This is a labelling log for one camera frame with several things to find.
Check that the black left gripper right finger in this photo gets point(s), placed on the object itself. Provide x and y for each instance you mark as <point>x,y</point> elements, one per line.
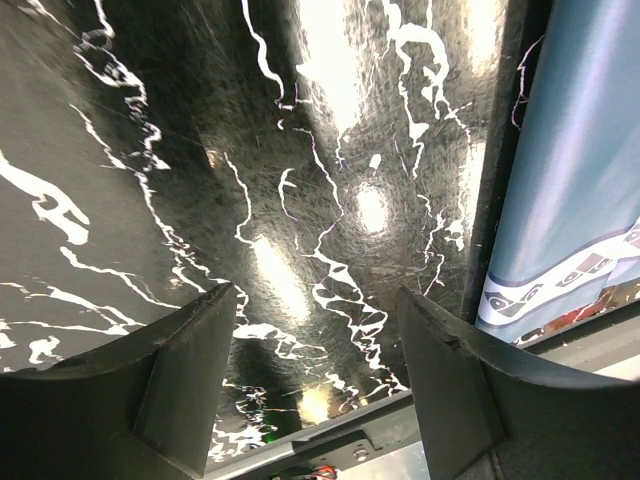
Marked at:
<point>489,410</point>

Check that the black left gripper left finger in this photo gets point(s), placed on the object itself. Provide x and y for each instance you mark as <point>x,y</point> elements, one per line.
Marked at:
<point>140,407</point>

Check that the blue patterned cloth placemat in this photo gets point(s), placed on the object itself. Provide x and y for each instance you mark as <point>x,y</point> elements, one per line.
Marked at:
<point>569,226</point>

